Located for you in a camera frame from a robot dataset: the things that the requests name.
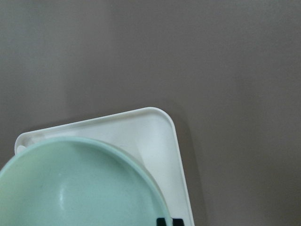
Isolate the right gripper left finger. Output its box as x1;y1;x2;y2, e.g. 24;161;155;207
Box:
156;218;166;226

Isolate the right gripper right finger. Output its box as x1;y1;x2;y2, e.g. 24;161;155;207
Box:
172;218;184;226

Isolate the green bowl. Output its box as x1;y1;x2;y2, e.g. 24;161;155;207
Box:
0;137;172;226

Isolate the cream rabbit serving tray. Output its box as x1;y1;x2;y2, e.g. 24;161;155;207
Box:
15;107;195;226

